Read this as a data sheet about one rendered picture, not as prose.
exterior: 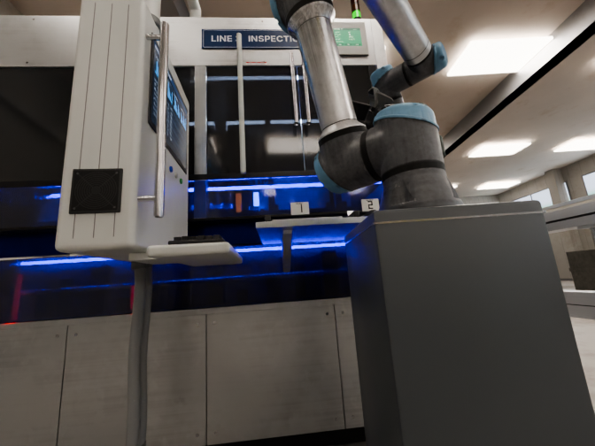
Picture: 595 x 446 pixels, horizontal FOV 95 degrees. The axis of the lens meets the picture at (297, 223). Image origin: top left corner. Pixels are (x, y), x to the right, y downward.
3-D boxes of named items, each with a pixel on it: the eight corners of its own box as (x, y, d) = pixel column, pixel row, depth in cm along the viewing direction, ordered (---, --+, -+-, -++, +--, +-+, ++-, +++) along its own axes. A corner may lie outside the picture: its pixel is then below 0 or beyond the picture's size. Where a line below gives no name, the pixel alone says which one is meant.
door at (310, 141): (305, 171, 134) (297, 67, 145) (390, 167, 137) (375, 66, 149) (305, 170, 133) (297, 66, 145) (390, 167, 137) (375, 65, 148)
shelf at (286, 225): (263, 246, 131) (263, 242, 131) (404, 238, 137) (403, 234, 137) (255, 227, 84) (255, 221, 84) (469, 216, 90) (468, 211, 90)
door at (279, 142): (207, 174, 130) (206, 67, 141) (304, 171, 134) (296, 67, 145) (206, 174, 129) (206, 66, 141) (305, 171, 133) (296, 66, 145)
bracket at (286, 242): (282, 272, 121) (281, 243, 124) (289, 272, 122) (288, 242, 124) (285, 269, 88) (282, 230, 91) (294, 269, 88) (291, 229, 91)
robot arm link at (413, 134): (433, 153, 46) (420, 82, 48) (363, 177, 55) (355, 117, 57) (454, 170, 54) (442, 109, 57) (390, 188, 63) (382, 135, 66)
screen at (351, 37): (329, 56, 146) (326, 23, 150) (368, 56, 148) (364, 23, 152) (329, 54, 145) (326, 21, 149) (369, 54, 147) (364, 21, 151)
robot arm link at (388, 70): (405, 57, 87) (416, 91, 89) (374, 76, 95) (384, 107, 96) (397, 55, 81) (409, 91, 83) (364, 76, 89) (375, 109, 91)
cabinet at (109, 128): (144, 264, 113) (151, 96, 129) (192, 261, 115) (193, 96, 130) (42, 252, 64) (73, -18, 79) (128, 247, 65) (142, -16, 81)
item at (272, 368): (82, 395, 192) (93, 268, 210) (367, 366, 210) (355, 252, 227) (-119, 514, 94) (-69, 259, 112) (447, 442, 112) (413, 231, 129)
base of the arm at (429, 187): (485, 209, 45) (474, 152, 47) (394, 215, 45) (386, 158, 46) (438, 226, 60) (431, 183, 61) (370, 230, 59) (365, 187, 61)
